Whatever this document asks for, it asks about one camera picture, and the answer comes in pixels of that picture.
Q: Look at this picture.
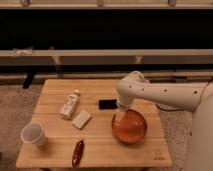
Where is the white paper cup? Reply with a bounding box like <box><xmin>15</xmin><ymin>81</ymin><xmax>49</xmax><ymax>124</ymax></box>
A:
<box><xmin>20</xmin><ymin>122</ymin><xmax>47</xmax><ymax>146</ymax></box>

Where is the grey metal rail shelf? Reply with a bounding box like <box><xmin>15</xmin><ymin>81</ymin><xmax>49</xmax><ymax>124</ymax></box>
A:
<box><xmin>0</xmin><ymin>49</ymin><xmax>213</xmax><ymax>66</ymax></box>

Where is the white plastic bottle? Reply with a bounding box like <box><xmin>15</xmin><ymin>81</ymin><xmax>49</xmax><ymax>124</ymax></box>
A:
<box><xmin>60</xmin><ymin>89</ymin><xmax>80</xmax><ymax>120</ymax></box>

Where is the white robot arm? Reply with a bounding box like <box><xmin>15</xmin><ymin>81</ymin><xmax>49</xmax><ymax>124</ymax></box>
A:
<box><xmin>116</xmin><ymin>71</ymin><xmax>213</xmax><ymax>171</ymax></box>

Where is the orange ceramic bowl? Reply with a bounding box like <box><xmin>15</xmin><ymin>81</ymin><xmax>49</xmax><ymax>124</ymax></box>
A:
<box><xmin>111</xmin><ymin>109</ymin><xmax>147</xmax><ymax>144</ymax></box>

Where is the wooden table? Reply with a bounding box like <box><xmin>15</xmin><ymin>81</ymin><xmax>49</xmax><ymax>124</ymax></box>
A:
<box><xmin>16</xmin><ymin>79</ymin><xmax>172</xmax><ymax>168</ymax></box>

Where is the beige rectangular sponge block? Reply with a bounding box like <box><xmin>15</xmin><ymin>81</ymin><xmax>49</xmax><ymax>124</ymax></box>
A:
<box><xmin>72</xmin><ymin>111</ymin><xmax>92</xmax><ymax>130</ymax></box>

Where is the black rectangular phone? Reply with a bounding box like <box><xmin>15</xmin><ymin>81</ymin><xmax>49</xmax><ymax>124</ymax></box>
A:
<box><xmin>99</xmin><ymin>99</ymin><xmax>117</xmax><ymax>110</ymax></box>

